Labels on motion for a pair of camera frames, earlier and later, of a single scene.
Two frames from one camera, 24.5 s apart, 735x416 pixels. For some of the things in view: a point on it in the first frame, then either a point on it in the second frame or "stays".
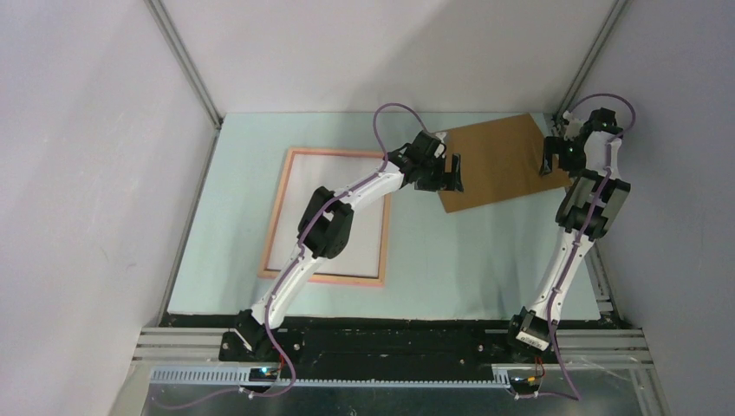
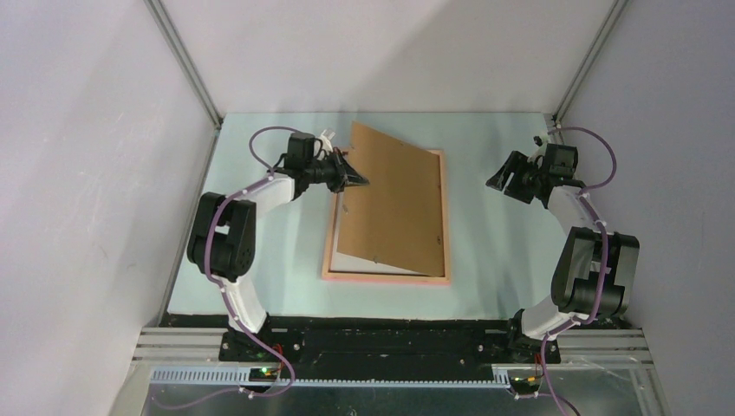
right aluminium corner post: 566,99 stays
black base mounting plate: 392,353 stays
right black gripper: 556,146 to 514,161
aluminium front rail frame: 587,347 stays
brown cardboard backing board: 499,159 to 397,217
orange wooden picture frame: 271,223 to 388,277
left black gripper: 452,181 to 345,175
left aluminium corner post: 167,28 stays
